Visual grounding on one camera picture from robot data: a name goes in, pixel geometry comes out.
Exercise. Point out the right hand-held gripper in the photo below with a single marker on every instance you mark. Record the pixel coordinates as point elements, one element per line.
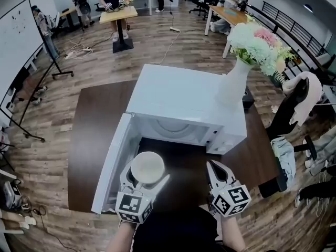
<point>231,199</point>

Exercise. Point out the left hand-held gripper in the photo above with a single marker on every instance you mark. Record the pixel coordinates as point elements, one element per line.
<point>131,205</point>

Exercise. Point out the white cup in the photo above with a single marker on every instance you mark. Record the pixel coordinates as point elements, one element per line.
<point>147,167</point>

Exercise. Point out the white microwave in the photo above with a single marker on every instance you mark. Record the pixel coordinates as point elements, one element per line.
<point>183,93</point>

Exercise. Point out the person's right forearm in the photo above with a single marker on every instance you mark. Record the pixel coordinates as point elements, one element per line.
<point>232,232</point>

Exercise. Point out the person's left forearm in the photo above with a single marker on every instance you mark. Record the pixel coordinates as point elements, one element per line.
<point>122,237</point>

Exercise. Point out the light blue jeans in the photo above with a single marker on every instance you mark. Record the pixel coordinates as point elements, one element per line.
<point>284,156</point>

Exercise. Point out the small black box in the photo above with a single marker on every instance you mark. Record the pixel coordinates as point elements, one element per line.
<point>248,100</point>

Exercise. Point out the black office chair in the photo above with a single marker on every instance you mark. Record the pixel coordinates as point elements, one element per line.
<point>284,119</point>

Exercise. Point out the white ceramic vase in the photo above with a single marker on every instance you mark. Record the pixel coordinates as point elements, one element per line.
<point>232,88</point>

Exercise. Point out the pink cloth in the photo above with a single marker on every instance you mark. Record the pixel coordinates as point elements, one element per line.
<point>308,98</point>

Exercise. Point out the white shoes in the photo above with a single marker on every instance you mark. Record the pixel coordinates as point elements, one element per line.
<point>28,221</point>

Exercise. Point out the grey device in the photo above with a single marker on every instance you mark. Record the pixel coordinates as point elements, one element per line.
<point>10,195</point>

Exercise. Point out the pastel artificial flower bouquet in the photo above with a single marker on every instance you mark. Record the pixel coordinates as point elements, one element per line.
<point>258,44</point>

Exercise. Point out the white power strip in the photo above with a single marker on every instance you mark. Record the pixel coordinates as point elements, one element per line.
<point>174,29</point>
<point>69,55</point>
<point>88,49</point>

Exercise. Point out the long wooden desk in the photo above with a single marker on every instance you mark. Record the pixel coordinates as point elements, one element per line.
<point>231,16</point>

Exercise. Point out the black metal railing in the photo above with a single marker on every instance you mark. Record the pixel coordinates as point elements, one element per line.
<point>296,27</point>

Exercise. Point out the black swivel chair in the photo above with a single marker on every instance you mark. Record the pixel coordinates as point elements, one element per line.
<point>200,4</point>

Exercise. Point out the small flower bouquet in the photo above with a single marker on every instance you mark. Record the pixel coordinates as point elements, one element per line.
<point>127,2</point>

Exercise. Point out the rolling whiteboard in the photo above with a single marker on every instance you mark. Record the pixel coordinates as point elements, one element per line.
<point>18,48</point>

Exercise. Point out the small wooden pedestal table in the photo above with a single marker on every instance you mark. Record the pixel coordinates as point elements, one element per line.
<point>119,14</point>

